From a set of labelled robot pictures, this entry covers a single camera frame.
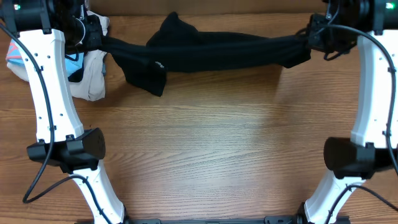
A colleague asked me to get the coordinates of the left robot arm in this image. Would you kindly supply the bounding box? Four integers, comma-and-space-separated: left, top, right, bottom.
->
1, 0, 127, 223

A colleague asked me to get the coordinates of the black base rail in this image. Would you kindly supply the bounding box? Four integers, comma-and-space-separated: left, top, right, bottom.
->
126, 215, 305, 224

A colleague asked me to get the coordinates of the beige folded garment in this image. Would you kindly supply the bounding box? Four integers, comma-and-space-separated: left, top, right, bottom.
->
6, 11, 110, 103

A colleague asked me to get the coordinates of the black t-shirt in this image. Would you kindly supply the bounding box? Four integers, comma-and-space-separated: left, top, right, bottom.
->
100, 12, 311, 96

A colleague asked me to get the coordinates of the black folded garment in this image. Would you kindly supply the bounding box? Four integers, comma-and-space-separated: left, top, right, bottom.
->
67, 67, 84, 83

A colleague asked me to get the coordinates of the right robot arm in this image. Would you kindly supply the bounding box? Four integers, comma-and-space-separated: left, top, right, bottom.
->
289, 0, 397, 223

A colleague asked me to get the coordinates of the light blue printed shirt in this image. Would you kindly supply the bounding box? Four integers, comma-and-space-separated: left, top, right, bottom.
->
6, 40, 84, 76

